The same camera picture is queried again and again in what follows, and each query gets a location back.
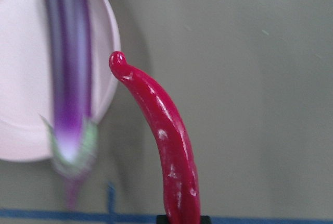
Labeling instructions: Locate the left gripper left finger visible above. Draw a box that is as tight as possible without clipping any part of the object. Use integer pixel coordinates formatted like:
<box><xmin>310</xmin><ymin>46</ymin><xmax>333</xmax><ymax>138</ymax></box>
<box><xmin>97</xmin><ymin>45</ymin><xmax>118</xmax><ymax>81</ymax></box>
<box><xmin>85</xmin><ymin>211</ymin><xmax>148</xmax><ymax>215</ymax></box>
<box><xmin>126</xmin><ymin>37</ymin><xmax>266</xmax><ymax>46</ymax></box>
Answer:
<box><xmin>156</xmin><ymin>215</ymin><xmax>169</xmax><ymax>224</ymax></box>

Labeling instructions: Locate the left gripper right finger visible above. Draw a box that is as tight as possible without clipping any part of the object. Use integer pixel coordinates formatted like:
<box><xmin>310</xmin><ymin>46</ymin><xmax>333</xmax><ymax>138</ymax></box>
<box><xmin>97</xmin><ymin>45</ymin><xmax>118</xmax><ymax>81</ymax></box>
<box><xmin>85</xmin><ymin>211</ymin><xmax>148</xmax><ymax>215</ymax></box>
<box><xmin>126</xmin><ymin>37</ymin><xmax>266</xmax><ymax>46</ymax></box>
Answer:
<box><xmin>200</xmin><ymin>215</ymin><xmax>211</xmax><ymax>224</ymax></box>

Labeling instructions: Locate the red chili pepper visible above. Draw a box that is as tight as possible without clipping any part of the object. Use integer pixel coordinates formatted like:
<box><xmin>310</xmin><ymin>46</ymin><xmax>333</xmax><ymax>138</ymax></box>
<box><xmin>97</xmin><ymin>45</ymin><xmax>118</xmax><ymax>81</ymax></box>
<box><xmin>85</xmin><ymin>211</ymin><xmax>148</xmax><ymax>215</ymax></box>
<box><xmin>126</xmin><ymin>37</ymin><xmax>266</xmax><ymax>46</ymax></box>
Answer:
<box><xmin>109</xmin><ymin>51</ymin><xmax>201</xmax><ymax>223</ymax></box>

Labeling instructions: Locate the purple eggplant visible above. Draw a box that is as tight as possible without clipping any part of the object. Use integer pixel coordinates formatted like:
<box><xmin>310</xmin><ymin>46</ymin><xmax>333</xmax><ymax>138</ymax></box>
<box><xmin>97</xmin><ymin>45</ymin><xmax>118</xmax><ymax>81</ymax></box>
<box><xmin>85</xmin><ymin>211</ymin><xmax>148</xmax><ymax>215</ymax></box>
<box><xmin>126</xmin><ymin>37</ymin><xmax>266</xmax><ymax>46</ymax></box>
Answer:
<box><xmin>45</xmin><ymin>0</ymin><xmax>98</xmax><ymax>210</ymax></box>

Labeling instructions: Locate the pink plate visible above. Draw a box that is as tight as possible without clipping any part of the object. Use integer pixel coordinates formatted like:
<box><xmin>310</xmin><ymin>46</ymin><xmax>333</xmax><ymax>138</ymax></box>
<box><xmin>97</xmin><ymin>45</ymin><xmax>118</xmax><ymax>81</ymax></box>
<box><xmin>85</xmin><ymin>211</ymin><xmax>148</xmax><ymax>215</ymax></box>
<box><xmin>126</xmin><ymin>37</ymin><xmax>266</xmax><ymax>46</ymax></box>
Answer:
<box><xmin>1</xmin><ymin>0</ymin><xmax>120</xmax><ymax>162</ymax></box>

